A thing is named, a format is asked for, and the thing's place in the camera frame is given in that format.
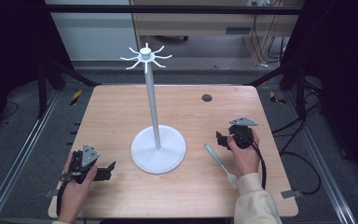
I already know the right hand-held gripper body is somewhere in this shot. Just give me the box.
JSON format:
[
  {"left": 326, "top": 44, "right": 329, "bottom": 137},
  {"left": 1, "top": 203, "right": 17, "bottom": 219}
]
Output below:
[{"left": 227, "top": 116, "right": 261, "bottom": 150}]

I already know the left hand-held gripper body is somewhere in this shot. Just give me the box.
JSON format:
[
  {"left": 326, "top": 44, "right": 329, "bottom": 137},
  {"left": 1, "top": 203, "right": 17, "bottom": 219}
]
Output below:
[{"left": 62, "top": 144, "right": 107, "bottom": 185}]

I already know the teal handled white fork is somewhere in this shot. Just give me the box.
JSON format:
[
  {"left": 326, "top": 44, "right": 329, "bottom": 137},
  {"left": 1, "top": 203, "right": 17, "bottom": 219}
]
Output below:
[{"left": 203, "top": 142, "right": 240, "bottom": 190}]

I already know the white hook stand rack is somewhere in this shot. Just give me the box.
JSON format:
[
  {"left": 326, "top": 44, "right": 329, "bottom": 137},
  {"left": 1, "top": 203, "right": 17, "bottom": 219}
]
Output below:
[{"left": 119, "top": 42, "right": 187, "bottom": 175}]

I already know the person's right hand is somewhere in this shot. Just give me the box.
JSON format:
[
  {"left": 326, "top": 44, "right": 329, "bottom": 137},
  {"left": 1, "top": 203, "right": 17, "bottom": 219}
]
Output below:
[{"left": 227, "top": 128, "right": 261, "bottom": 178}]

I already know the person's left hand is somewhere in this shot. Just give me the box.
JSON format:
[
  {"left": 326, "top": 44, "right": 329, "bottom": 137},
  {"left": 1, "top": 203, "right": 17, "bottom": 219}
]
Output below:
[{"left": 57, "top": 152, "right": 99, "bottom": 223}]

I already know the right yellow clamp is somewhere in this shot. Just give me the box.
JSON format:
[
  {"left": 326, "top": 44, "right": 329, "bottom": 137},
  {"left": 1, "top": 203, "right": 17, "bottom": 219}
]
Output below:
[{"left": 268, "top": 91, "right": 287, "bottom": 105}]

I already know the yellow black tape strip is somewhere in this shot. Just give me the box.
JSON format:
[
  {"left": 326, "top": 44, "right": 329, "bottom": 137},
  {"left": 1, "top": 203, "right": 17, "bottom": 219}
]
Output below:
[{"left": 70, "top": 90, "right": 84, "bottom": 106}]

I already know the dark curtain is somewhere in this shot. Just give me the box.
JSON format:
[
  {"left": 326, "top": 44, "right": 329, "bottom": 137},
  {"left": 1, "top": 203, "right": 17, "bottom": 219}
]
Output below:
[
  {"left": 0, "top": 0, "right": 76, "bottom": 147},
  {"left": 279, "top": 0, "right": 358, "bottom": 190}
]

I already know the white cabinet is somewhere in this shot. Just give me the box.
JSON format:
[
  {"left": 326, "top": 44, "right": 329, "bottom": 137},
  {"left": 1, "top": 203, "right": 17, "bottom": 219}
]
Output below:
[{"left": 44, "top": 0, "right": 139, "bottom": 62}]

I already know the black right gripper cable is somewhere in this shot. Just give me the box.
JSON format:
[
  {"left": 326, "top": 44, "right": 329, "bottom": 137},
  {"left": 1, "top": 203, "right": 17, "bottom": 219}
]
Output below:
[{"left": 250, "top": 136, "right": 268, "bottom": 190}]

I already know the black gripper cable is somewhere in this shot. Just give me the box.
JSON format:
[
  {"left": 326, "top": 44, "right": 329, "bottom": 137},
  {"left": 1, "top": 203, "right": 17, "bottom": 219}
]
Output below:
[
  {"left": 250, "top": 136, "right": 268, "bottom": 190},
  {"left": 55, "top": 177, "right": 73, "bottom": 218}
]

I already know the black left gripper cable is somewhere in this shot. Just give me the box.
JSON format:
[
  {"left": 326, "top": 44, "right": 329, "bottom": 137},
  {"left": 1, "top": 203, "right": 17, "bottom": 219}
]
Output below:
[{"left": 55, "top": 177, "right": 73, "bottom": 218}]

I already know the aluminium floor rail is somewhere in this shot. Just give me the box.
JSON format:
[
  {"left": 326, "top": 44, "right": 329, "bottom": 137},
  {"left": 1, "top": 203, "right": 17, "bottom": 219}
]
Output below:
[
  {"left": 282, "top": 90, "right": 358, "bottom": 224},
  {"left": 0, "top": 89, "right": 61, "bottom": 224}
]

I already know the black floor cable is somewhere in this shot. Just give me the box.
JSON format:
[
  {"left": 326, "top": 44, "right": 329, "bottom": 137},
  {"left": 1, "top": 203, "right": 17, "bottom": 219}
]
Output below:
[{"left": 271, "top": 102, "right": 324, "bottom": 196}]

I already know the black metal frame stand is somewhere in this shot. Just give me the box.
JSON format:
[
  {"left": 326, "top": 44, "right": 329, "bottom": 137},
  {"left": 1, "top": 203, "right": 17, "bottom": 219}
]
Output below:
[
  {"left": 244, "top": 59, "right": 310, "bottom": 120},
  {"left": 36, "top": 58, "right": 103, "bottom": 119}
]

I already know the bundle of hanging black cables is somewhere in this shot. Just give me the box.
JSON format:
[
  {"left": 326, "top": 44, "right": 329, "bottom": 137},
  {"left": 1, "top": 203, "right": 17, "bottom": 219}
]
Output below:
[{"left": 250, "top": 14, "right": 287, "bottom": 69}]

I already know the black horizontal frame bar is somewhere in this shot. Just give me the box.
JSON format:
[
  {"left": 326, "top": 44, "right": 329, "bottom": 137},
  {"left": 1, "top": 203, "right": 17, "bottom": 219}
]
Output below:
[{"left": 43, "top": 4, "right": 306, "bottom": 15}]

